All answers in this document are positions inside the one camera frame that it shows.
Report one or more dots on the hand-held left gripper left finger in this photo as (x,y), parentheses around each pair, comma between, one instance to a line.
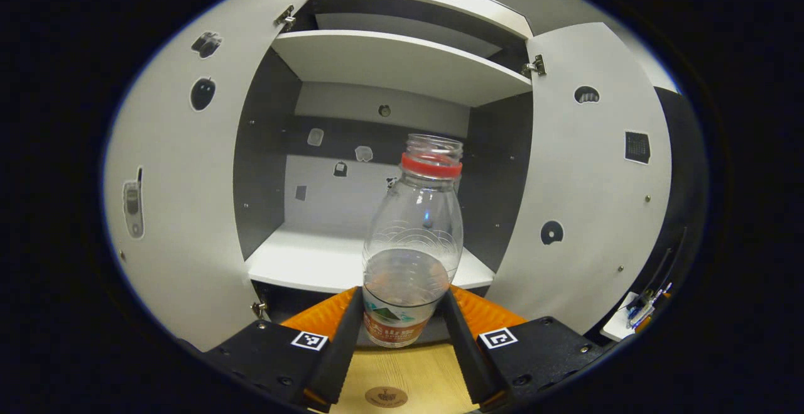
(342,351)

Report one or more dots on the white cabinet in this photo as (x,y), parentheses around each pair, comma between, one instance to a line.
(326,194)

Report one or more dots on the white cabinet shelf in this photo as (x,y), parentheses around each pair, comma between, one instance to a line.
(402,65)
(301,263)

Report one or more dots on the round wooden coaster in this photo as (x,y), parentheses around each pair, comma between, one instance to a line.
(386,397)

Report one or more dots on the white cabinet door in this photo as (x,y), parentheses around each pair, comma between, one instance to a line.
(176,181)
(584,213)

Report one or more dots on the clear plastic water bottle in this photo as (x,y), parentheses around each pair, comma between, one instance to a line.
(411,232)

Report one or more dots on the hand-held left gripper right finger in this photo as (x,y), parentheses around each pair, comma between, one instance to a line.
(468,357)

